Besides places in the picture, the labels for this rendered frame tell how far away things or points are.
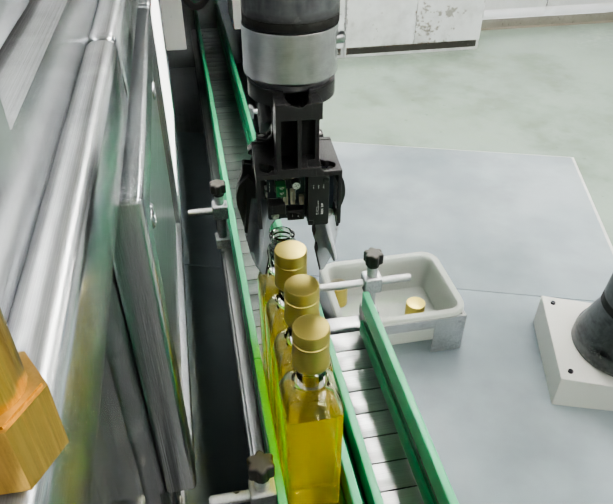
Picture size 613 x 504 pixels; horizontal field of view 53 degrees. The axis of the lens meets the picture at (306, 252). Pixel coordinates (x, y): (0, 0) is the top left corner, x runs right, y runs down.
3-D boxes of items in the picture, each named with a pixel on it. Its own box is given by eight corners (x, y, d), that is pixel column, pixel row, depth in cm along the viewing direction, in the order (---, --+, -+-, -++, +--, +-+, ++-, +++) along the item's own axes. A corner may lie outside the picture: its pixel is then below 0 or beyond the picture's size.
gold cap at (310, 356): (288, 350, 57) (287, 315, 55) (325, 344, 58) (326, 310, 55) (295, 378, 55) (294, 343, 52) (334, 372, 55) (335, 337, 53)
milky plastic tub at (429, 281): (317, 298, 118) (318, 263, 113) (427, 284, 122) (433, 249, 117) (338, 364, 105) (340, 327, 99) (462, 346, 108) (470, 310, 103)
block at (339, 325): (309, 349, 99) (310, 317, 95) (366, 341, 101) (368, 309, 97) (314, 365, 96) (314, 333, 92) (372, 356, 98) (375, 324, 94)
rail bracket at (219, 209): (192, 243, 112) (183, 179, 104) (230, 239, 113) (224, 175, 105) (193, 256, 109) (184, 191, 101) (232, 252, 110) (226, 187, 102)
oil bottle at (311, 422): (281, 487, 72) (276, 361, 60) (328, 478, 73) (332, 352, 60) (290, 532, 68) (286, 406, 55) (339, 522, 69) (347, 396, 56)
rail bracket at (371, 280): (298, 319, 95) (297, 254, 87) (402, 305, 97) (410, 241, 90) (302, 332, 92) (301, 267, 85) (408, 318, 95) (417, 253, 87)
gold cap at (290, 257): (273, 273, 67) (271, 240, 64) (305, 270, 67) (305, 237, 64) (276, 294, 64) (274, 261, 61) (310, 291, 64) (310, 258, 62)
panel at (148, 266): (161, 117, 131) (135, -58, 111) (175, 116, 132) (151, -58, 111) (166, 495, 61) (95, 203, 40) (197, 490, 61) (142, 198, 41)
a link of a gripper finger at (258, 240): (238, 300, 59) (255, 220, 53) (235, 262, 63) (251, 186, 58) (270, 303, 59) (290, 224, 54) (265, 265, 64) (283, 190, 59)
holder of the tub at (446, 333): (290, 304, 118) (290, 273, 113) (427, 287, 122) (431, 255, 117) (308, 370, 104) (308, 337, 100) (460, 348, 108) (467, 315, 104)
